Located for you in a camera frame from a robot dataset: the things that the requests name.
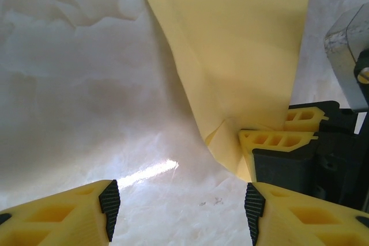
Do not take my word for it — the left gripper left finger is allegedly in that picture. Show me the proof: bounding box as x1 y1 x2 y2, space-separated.
0 179 121 246

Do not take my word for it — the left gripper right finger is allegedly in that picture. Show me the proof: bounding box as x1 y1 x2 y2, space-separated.
244 181 369 246

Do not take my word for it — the yellow paper sheet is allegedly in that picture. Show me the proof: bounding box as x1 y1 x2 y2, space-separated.
141 0 314 180

